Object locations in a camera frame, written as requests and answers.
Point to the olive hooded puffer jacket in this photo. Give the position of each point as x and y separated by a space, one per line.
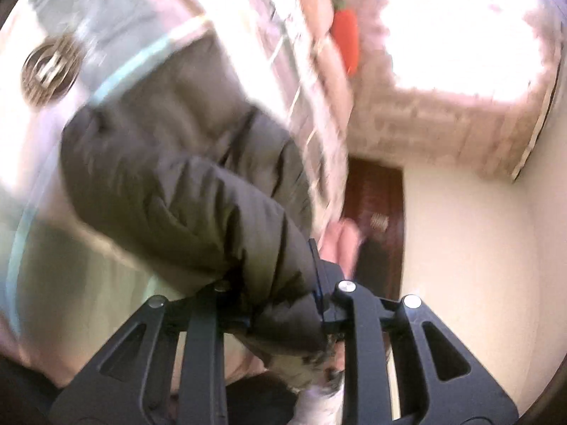
199 195

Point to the round brown patterned disc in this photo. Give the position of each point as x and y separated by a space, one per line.
51 71

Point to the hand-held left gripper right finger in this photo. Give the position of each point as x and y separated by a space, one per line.
339 307

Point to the folded pink blanket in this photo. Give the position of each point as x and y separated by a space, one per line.
343 243

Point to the dark wooden headboard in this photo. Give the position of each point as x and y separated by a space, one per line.
381 195

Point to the window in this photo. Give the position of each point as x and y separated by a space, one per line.
460 22

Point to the sheer floral lace curtain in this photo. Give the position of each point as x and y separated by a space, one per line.
421 128

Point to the orange carrot plush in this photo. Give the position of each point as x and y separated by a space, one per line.
346 35

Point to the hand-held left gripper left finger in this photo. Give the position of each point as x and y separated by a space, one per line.
208 318

